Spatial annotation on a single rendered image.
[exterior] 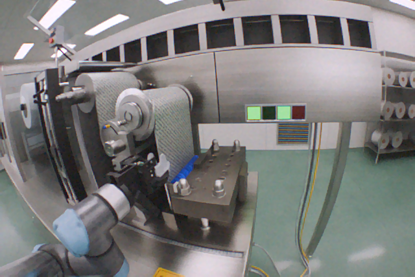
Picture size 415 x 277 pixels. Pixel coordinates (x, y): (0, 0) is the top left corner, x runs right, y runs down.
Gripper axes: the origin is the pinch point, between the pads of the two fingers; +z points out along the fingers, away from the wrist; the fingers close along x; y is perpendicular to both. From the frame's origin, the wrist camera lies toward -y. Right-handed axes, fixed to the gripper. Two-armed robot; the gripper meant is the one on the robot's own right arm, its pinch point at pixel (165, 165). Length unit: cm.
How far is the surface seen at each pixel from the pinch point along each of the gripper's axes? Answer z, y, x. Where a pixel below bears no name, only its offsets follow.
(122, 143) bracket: -7.0, 9.2, 8.1
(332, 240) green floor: 61, -109, -99
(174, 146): 6.4, 3.7, -0.2
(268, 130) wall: 263, -66, -39
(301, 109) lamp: 29, 11, -43
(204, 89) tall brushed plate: 30.1, 19.8, -4.1
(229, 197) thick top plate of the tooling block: -3.3, -6.0, -19.4
